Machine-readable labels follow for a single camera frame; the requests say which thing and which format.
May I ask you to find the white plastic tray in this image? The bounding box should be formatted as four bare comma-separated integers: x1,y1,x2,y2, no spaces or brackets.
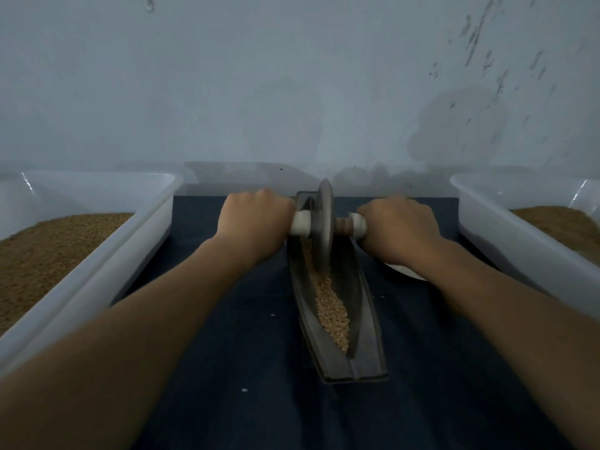
0,169,184,376
450,173,600,319

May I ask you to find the dark blue tablecloth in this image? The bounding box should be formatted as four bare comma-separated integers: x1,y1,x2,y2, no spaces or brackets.
107,196,573,450

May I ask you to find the person's right hand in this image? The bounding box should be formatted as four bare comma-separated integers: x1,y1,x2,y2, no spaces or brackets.
355,196,444,273

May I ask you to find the person's left hand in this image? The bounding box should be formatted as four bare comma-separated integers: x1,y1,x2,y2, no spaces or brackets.
216,189,296,270

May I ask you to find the small ground grain portion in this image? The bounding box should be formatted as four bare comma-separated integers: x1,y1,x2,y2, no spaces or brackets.
302,239,352,354

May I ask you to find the person's right forearm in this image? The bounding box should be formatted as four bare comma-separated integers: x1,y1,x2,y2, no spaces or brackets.
407,243,600,450

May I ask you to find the boat-shaped metal grinding trough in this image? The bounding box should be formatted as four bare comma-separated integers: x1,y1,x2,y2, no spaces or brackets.
287,191,389,383

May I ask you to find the white round plate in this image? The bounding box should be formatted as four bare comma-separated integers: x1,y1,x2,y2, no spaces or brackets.
384,263,428,281

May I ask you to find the metal grinding wheel with handles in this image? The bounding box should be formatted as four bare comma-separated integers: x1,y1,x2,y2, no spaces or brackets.
289,179,369,273

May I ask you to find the person's left forearm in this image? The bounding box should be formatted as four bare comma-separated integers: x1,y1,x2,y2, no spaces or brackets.
0,239,259,450

